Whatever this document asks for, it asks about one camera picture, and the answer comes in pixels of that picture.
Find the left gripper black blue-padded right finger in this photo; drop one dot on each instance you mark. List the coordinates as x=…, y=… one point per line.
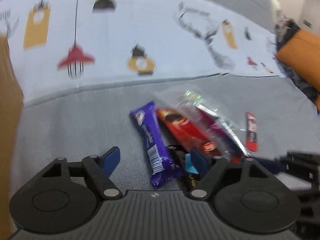
x=211, y=171

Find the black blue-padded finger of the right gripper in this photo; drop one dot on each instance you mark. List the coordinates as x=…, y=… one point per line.
x=274, y=166

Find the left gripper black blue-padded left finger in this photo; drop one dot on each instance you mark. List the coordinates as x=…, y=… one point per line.
x=98, y=170

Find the red Nescafe coffee stick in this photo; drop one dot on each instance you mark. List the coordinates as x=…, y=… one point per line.
x=251, y=132

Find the purple chocolate bar wrapper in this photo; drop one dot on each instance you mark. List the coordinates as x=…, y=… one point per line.
x=163, y=167

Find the red snack bar wrapper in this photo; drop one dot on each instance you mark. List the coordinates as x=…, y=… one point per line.
x=187, y=133

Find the clear plastic candy bag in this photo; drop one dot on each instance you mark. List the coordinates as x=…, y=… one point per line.
x=209, y=115

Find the dark brown biscuit pack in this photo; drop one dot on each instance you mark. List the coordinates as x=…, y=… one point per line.
x=188, y=180

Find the orange sleeved forearm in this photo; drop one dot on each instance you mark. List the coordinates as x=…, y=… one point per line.
x=301, y=53

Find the light blue snack stick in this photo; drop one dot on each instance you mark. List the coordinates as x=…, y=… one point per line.
x=189, y=168

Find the open brown cardboard box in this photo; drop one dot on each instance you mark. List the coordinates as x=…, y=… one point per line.
x=8, y=129

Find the grey printed bed sheet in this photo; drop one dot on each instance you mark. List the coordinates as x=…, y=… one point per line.
x=73, y=71

